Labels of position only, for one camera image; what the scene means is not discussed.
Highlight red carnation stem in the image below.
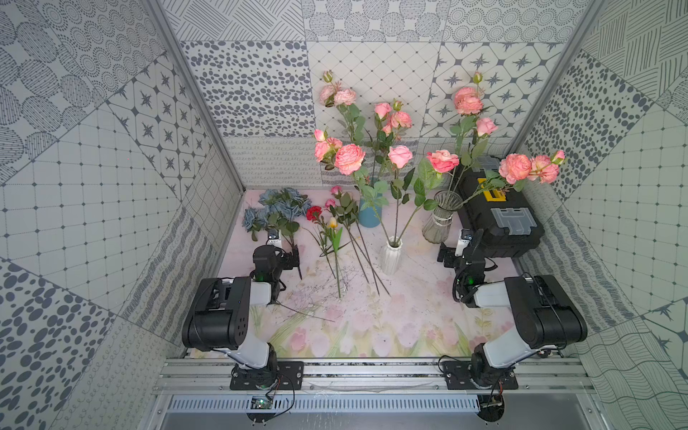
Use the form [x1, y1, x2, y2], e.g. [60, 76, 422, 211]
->
[306, 206, 339, 279]

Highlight large pink peony spray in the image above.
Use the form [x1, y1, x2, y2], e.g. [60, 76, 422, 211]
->
[450, 72, 487, 193]

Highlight pink carnation spray stem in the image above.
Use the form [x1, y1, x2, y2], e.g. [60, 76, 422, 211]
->
[318, 70, 370, 147]

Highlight pink rose single stem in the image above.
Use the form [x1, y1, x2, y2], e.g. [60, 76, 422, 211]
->
[372, 102, 393, 182]

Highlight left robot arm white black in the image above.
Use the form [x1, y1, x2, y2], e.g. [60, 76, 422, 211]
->
[181, 245, 304, 391]

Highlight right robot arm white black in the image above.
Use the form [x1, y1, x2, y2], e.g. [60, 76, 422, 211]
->
[437, 229, 588, 389]

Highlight clear glass vase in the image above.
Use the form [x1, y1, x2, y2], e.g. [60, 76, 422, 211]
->
[422, 190, 463, 244]

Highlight small white ribbed vase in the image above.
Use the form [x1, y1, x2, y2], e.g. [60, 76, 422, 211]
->
[380, 236, 403, 276]

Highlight tall blue ceramic vase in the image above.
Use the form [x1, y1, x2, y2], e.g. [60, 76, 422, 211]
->
[358, 185, 382, 229]

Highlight blue grey rose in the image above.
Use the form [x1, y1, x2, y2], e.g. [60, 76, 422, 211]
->
[242, 187, 313, 251]

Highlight black toolbox yellow label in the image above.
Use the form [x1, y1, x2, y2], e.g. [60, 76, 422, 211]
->
[456, 156, 545, 258]

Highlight magenta rosebud stem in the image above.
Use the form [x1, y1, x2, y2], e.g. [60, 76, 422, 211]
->
[325, 186, 389, 295]

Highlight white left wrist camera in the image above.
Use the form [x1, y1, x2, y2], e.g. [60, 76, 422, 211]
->
[266, 229, 283, 248]

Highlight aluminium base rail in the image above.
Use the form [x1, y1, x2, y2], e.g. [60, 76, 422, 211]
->
[153, 357, 594, 395]

